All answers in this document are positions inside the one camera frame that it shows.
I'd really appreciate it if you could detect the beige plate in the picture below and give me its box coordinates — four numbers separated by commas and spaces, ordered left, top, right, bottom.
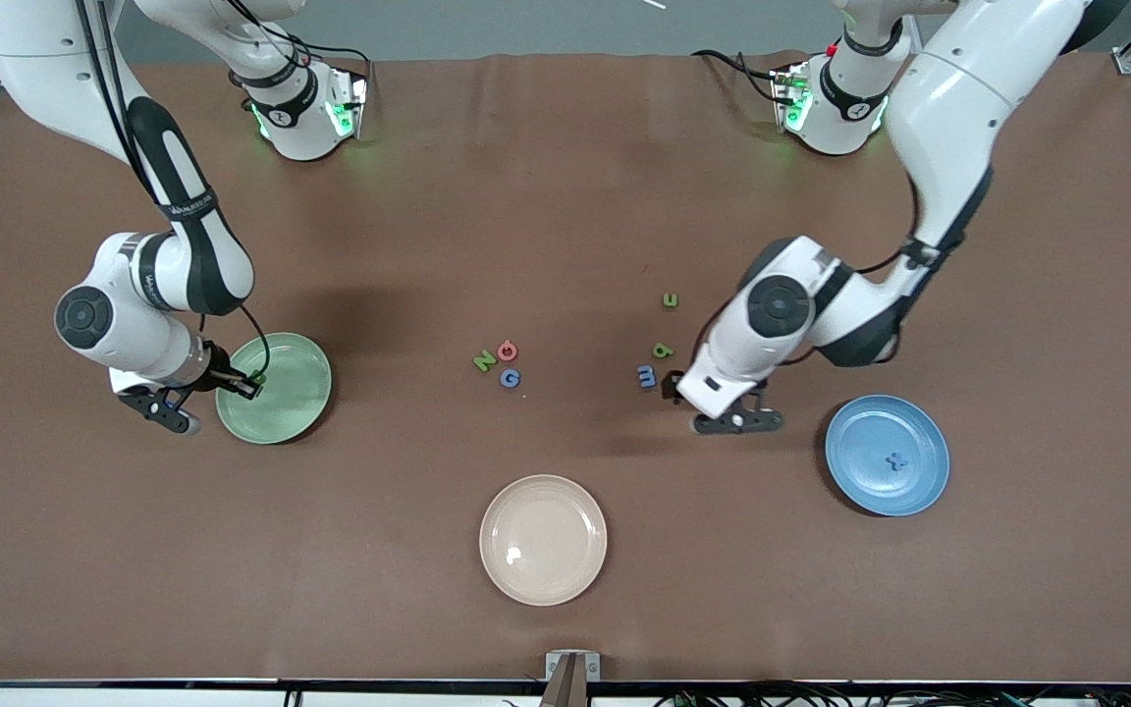
479, 474, 609, 607

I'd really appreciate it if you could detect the black table edge strip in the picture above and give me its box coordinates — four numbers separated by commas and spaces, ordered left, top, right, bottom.
0, 676, 1131, 691

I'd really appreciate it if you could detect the silver base connector box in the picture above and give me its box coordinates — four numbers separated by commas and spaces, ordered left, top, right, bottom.
325, 64, 371, 140
770, 61, 814, 134

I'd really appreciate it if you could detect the tan camera stand post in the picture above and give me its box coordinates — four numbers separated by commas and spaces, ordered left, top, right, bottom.
538, 656, 591, 707

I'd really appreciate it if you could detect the brown table mat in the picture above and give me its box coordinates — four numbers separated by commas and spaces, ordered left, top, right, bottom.
0, 49, 1131, 685

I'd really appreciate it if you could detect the black base cable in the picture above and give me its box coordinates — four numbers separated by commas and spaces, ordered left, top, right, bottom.
691, 49, 784, 104
232, 0, 375, 89

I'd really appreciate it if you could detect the blue plate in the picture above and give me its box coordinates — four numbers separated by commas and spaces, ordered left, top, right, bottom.
825, 395, 950, 517

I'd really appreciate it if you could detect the light green plate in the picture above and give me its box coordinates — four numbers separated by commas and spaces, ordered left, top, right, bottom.
215, 332, 333, 445

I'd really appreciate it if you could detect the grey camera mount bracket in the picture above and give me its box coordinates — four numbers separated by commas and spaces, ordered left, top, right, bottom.
544, 650, 602, 681

